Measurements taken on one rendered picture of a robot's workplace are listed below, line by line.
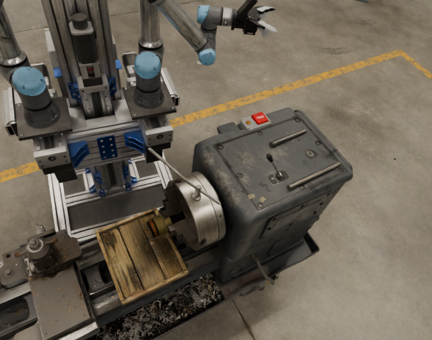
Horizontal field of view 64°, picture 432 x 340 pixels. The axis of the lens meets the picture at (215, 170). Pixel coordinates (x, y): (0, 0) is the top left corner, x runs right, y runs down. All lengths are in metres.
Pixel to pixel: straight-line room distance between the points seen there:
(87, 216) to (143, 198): 0.39
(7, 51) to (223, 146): 0.95
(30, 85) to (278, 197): 1.09
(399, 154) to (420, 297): 1.40
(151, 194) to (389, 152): 2.34
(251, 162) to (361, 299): 1.65
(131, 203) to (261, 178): 1.32
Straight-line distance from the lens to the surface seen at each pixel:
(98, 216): 2.50
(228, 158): 1.45
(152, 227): 1.42
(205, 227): 1.36
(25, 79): 1.63
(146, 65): 1.63
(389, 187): 3.47
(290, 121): 1.68
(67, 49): 1.73
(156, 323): 1.84
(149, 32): 1.69
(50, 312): 1.52
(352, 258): 2.91
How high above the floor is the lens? 2.38
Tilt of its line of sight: 53 degrees down
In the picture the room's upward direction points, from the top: 12 degrees clockwise
